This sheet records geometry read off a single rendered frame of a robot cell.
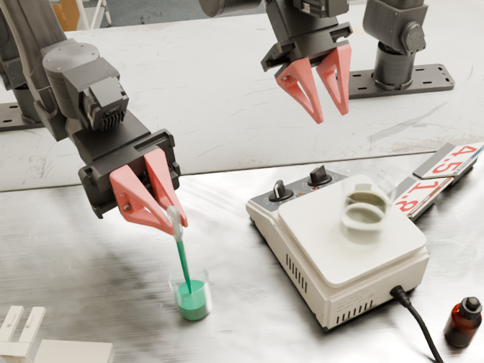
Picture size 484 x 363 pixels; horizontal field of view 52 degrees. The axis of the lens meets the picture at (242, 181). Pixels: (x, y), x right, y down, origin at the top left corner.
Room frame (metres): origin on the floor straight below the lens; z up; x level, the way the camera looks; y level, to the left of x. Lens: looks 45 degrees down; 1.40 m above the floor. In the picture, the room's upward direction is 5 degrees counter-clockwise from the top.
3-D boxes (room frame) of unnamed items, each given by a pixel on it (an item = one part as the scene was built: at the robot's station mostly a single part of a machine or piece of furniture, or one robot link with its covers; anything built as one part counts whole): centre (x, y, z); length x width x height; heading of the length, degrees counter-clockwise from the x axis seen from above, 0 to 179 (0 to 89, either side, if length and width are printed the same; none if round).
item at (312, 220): (0.34, -0.11, 0.98); 0.12 x 0.12 x 0.01; 22
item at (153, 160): (0.34, 0.09, 1.05); 0.09 x 0.07 x 0.07; 33
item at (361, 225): (0.33, -0.12, 1.02); 0.06 x 0.05 x 0.08; 21
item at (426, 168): (0.50, -0.29, 0.92); 0.09 x 0.06 x 0.04; 129
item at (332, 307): (0.37, -0.10, 0.94); 0.22 x 0.13 x 0.08; 22
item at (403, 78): (0.72, -0.27, 0.94); 0.20 x 0.07 x 0.08; 90
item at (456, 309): (0.25, -0.21, 0.93); 0.03 x 0.03 x 0.07
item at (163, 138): (0.41, 0.13, 1.05); 0.10 x 0.07 x 0.07; 123
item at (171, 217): (0.31, 0.07, 1.05); 0.01 x 0.01 x 0.04; 33
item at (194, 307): (0.31, 0.07, 0.93); 0.04 x 0.04 x 0.06
